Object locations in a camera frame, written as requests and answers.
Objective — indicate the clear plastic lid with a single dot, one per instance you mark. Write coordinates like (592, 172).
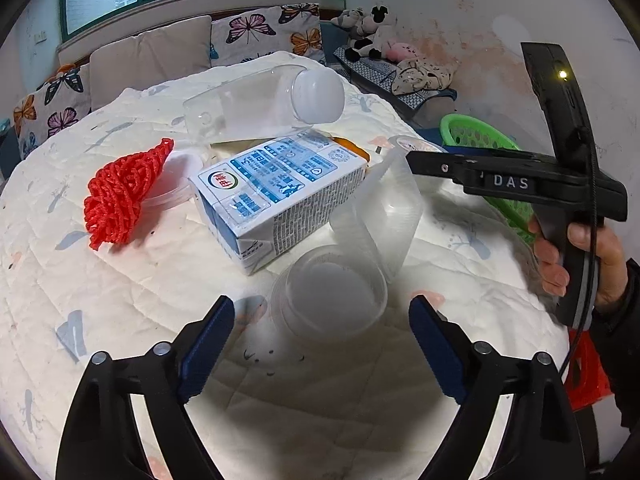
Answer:
(173, 186)

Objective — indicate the red foam fruit net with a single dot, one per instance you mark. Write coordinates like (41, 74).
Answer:
(116, 193)

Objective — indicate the pudding cup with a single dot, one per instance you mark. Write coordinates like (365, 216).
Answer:
(410, 143)

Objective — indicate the white quilted table blanket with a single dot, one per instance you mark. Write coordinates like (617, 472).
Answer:
(271, 409)

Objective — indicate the clear round plastic bowl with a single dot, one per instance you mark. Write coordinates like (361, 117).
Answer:
(329, 296)

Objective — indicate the left butterfly print pillow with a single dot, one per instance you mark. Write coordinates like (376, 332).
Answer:
(59, 103)

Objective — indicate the wall power socket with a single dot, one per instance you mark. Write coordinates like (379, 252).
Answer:
(40, 37)

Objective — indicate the black white plush cow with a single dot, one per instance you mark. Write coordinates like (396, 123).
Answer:
(370, 35)

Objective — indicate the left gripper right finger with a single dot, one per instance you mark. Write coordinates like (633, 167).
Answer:
(541, 439)

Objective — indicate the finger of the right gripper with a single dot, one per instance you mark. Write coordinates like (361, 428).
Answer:
(437, 165)

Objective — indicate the spotted cream cloth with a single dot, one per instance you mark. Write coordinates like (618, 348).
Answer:
(420, 74)

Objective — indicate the beige sofa cushion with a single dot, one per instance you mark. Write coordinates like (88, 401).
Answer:
(140, 62)

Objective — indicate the butterfly print pillow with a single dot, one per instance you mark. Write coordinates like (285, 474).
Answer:
(293, 28)
(59, 103)

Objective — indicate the pink plush toy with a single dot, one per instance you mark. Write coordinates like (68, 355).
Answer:
(399, 52)

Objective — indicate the right butterfly print pillow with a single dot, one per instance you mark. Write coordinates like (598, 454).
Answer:
(293, 28)

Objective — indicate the blue white milk carton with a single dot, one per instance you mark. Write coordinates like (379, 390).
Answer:
(262, 202)

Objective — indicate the clear bottle with white cap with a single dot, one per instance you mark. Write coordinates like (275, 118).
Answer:
(265, 105)

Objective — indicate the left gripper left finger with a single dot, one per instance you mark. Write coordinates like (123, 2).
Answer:
(101, 438)

